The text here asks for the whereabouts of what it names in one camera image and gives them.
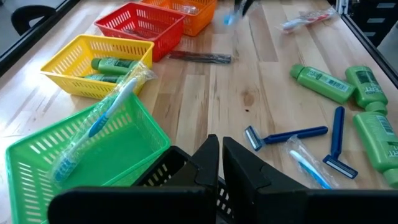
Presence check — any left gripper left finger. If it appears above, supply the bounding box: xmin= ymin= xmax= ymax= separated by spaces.
xmin=47 ymin=133 xmax=221 ymax=224

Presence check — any orange plastic basket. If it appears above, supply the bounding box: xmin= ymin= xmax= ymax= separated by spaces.
xmin=140 ymin=0 xmax=218 ymax=37

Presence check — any black plastic basket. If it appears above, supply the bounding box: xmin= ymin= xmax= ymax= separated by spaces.
xmin=132 ymin=145 xmax=238 ymax=224

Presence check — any blue disposable razor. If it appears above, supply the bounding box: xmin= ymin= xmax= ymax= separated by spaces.
xmin=244 ymin=124 xmax=330 ymax=152
xmin=322 ymin=106 xmax=359 ymax=180

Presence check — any black comb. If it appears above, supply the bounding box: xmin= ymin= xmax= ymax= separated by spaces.
xmin=123 ymin=27 xmax=147 ymax=37
xmin=167 ymin=50 xmax=233 ymax=65

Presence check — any yellow plastic basket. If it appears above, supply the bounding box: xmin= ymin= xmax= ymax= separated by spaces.
xmin=40 ymin=34 xmax=155 ymax=100

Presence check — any wrapped red white toothbrush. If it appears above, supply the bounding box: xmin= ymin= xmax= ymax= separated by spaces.
xmin=278 ymin=6 xmax=338 ymax=34

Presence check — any red plastic basket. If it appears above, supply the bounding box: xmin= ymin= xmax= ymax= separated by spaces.
xmin=94 ymin=1 xmax=187 ymax=62

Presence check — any black curved frame handle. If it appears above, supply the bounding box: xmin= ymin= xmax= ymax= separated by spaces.
xmin=11 ymin=4 xmax=57 ymax=37

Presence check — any blue white toothbrush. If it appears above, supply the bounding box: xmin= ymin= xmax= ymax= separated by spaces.
xmin=222 ymin=0 xmax=261 ymax=27
xmin=49 ymin=60 xmax=158 ymax=184
xmin=281 ymin=134 xmax=341 ymax=190

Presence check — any green plastic basket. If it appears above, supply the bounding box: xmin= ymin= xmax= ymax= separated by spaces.
xmin=5 ymin=92 xmax=172 ymax=224

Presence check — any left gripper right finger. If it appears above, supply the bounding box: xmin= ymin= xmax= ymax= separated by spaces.
xmin=222 ymin=136 xmax=398 ymax=224

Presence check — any bagged black hair net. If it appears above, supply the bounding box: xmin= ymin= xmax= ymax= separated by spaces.
xmin=177 ymin=4 xmax=201 ymax=16

